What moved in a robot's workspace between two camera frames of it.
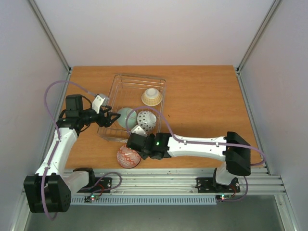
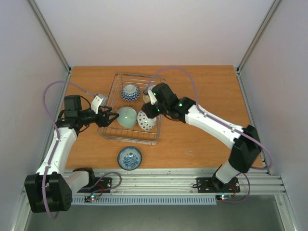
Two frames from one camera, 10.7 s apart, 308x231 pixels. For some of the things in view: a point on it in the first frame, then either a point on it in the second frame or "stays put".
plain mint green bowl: [128, 118] stays put
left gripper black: [107, 122] stays put
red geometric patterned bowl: [128, 158] to [130, 92]
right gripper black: [134, 142] to [151, 109]
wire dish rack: [139, 101] stays put
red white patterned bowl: [147, 120] stays put
